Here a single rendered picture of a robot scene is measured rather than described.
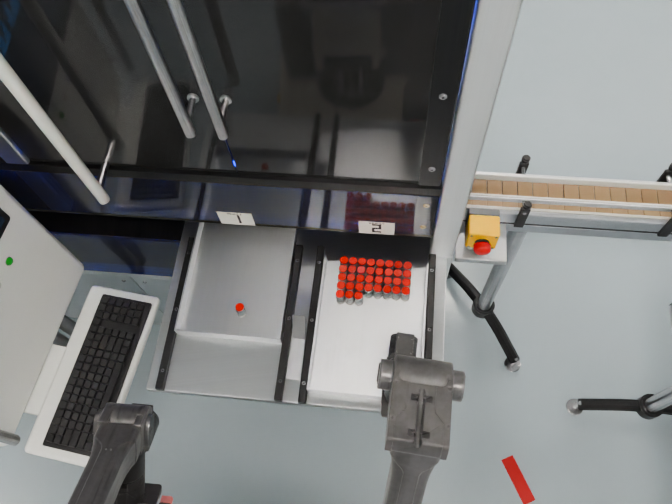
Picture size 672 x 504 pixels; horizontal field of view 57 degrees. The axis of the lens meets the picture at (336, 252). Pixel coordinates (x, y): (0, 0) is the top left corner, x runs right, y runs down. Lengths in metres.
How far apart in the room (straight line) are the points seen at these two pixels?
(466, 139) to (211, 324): 0.78
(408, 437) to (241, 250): 0.97
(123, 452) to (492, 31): 0.80
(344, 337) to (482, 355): 1.03
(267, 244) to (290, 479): 1.01
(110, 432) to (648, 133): 2.63
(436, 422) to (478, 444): 1.60
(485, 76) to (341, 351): 0.76
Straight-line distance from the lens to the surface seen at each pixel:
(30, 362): 1.73
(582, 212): 1.68
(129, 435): 1.00
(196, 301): 1.61
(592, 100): 3.15
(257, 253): 1.63
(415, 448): 0.78
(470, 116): 1.11
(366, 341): 1.51
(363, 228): 1.48
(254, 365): 1.52
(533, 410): 2.44
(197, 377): 1.55
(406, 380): 0.81
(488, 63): 1.01
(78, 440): 1.68
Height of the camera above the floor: 2.33
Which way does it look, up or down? 64 degrees down
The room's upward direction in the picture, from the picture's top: 7 degrees counter-clockwise
